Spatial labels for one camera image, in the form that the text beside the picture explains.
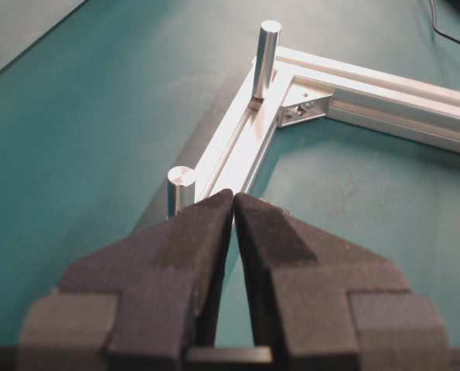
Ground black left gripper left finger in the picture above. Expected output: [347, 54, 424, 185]
[19, 189, 233, 370]

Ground short aluminium near pin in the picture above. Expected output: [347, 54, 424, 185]
[167, 165, 196, 218]

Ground tall aluminium corner pin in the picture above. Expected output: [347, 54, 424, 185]
[252, 20, 281, 100]

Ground aluminium extrusion frame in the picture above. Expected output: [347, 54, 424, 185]
[195, 47, 460, 200]

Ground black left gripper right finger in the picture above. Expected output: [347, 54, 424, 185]
[234, 193, 451, 370]

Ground thin black cable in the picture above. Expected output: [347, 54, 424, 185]
[428, 0, 460, 50]

